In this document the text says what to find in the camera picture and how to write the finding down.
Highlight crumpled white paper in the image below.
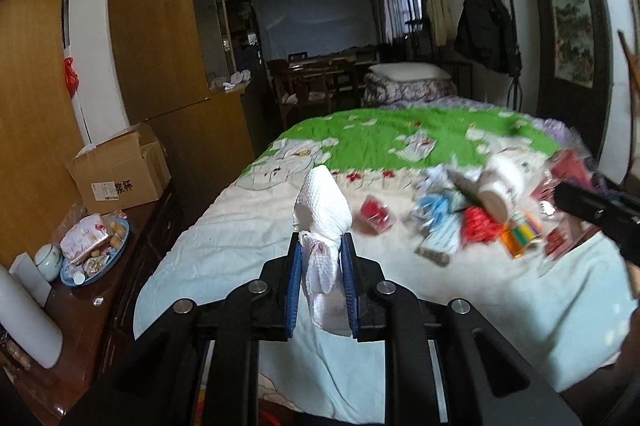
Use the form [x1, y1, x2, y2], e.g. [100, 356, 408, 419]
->
[414, 165, 453, 202]

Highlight white medicine box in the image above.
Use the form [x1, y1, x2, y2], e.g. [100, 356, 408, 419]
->
[419, 226, 462, 266]

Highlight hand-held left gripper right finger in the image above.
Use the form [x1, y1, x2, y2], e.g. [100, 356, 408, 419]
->
[341, 231, 583, 426]

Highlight dark wooden dining table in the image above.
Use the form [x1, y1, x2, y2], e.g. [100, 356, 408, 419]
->
[270, 49, 382, 108]

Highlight blue face mask pack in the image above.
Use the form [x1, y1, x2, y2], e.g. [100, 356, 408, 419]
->
[414, 193, 467, 228]

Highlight printed quilt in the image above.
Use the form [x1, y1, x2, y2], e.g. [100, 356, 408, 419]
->
[132, 104, 640, 407]

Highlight red crinkled wrapper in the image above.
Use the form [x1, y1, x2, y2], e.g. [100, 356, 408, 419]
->
[461, 207, 502, 248]

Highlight wooden wardrobe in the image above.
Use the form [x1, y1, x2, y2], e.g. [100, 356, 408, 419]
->
[0, 0, 126, 267]

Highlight blue plate of snacks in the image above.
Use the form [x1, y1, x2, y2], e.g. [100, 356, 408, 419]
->
[60, 217, 132, 288]

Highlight cardboard box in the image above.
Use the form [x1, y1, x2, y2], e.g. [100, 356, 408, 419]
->
[66, 123, 172, 216]

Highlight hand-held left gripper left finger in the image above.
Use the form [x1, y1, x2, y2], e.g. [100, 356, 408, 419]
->
[60, 231, 304, 426]

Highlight dark wooden cabinet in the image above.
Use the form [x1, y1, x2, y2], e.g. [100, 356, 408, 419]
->
[0, 179, 183, 426]

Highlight black jacket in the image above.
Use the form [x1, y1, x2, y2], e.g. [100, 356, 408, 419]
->
[454, 0, 522, 74]

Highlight red wall ornament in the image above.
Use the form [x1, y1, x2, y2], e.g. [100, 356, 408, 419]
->
[62, 56, 81, 98]

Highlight window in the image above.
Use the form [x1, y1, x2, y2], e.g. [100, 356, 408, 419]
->
[385, 0, 426, 40]

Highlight white thermos jug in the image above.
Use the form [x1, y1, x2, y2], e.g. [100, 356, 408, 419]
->
[0, 265, 64, 369]

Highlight red foil packet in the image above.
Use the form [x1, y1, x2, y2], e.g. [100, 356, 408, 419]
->
[531, 150, 598, 207]

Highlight white plastic bottle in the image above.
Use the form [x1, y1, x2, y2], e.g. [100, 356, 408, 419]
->
[476, 155, 527, 223]

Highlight black metal coat rack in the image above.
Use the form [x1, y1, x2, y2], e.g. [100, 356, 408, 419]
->
[410, 0, 527, 113]

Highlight pale ceramic lidded jar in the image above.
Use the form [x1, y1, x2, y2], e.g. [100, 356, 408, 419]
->
[34, 243, 65, 282]

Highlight framed scroll painting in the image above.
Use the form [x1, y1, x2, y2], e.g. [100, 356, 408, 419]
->
[520, 0, 614, 157]

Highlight pink snack packet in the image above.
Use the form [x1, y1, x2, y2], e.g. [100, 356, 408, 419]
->
[60, 213, 109, 265]

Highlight beige shirt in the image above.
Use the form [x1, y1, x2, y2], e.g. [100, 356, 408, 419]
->
[425, 0, 454, 48]

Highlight crumpled white tissues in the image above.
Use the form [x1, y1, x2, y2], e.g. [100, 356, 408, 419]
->
[212, 69, 251, 91]

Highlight red plastic pack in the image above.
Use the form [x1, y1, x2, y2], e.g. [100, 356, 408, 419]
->
[359, 195, 399, 233]

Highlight wooden partition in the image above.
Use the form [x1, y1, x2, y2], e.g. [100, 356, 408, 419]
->
[107, 0, 258, 212]

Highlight folded floral quilt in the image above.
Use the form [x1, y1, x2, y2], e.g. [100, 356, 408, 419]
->
[362, 74, 459, 108]

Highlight colourful striped box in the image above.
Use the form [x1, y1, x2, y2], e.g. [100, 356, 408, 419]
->
[499, 211, 544, 258]

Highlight large white sheet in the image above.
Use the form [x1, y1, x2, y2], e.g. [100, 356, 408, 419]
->
[252, 0, 379, 53]

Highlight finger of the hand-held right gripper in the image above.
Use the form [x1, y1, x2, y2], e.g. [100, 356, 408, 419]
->
[554, 182, 640, 266]

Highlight dark red packet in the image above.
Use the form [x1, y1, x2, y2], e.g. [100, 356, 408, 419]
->
[544, 221, 602, 261]

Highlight white paper towel wad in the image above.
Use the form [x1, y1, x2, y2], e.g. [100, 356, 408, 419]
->
[291, 165, 354, 337]

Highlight white pillow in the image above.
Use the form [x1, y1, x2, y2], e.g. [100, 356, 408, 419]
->
[369, 62, 452, 83]

